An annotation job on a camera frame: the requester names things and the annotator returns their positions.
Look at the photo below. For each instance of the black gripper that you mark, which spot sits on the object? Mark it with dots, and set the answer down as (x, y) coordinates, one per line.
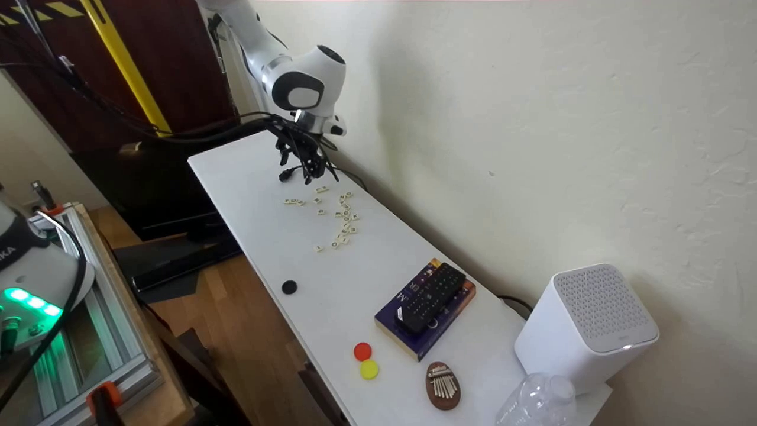
(296, 138)

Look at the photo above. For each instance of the cream letter tile O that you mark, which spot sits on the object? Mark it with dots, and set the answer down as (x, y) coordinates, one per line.
(301, 202)

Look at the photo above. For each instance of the white robot base green lights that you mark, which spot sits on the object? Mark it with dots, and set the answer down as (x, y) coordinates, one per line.
(39, 273)

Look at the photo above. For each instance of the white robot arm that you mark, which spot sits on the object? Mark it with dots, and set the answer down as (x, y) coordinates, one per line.
(262, 54)

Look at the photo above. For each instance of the black round cap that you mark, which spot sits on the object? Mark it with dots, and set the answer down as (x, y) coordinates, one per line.
(289, 287)

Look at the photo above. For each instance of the black box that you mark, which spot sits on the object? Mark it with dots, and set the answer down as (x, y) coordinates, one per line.
(157, 180)

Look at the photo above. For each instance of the black remote control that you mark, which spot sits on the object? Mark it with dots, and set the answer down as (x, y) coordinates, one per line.
(429, 298)

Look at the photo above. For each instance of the black flat panel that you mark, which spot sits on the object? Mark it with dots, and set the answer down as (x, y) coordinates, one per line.
(166, 267)

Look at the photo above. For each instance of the red plastic disc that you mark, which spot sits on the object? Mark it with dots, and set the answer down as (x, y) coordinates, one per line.
(363, 350)

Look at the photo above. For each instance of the dark blue electronic box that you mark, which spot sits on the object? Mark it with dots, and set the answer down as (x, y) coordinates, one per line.
(421, 342)

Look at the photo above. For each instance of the yellow plastic disc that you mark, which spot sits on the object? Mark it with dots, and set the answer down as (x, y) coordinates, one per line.
(369, 370)

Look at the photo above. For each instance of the brown oval object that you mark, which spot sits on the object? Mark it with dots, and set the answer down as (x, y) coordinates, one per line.
(443, 386)

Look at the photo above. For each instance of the wooden workbench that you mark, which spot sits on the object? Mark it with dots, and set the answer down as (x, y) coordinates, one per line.
(160, 370)

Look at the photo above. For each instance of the white air purifier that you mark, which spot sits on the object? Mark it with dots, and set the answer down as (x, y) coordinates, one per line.
(583, 332)

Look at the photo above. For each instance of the orange clamp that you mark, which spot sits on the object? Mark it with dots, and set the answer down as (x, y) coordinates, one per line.
(101, 394)

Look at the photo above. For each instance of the aluminium profile frame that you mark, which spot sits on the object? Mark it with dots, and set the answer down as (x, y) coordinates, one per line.
(119, 347)

